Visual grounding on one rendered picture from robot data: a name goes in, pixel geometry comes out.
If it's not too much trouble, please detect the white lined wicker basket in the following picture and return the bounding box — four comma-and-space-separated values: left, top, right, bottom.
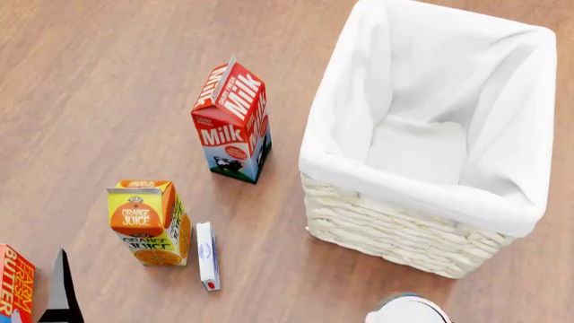
298, 0, 558, 240

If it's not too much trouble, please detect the red milk carton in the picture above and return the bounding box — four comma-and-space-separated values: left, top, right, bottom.
190, 54, 274, 186

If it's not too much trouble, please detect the small white blue box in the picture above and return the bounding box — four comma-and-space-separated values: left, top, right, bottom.
196, 221, 222, 292

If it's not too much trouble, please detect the yellow orange juice carton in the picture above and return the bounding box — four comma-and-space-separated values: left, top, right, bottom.
106, 179, 193, 267

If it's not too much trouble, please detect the white woven wicker basket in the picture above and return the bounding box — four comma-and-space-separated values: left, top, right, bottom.
299, 172, 517, 280

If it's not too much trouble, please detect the white round robot part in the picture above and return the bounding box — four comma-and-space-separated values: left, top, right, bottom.
363, 291, 454, 323

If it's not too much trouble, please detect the red farm fresh butter box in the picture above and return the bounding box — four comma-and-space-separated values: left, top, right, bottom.
0, 242, 36, 323

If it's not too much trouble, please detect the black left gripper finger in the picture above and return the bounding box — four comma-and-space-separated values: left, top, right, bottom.
37, 248, 85, 323

